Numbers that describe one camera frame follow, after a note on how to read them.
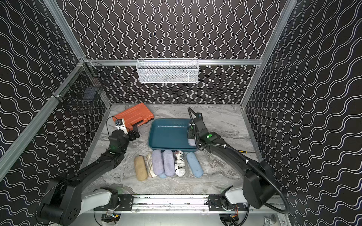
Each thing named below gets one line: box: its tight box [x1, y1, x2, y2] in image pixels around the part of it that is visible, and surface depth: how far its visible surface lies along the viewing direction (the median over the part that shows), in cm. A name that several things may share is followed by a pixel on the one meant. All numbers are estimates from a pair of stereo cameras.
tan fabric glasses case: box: [134, 155, 149, 182], surface depth 86 cm
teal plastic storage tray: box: [148, 118, 198, 152], surface depth 105 cm
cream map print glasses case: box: [144, 152, 157, 178], surface depth 86 cm
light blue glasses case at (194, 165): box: [186, 152, 204, 178], surface depth 89 cm
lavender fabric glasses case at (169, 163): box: [163, 149, 176, 177], surface depth 85 cm
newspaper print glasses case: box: [173, 150, 186, 178], surface depth 83 cm
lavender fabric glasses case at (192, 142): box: [188, 138, 197, 147], surface depth 83 cm
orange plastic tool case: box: [112, 102, 155, 131], surface depth 109 cm
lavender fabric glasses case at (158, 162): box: [152, 149, 165, 176], surface depth 84 cm
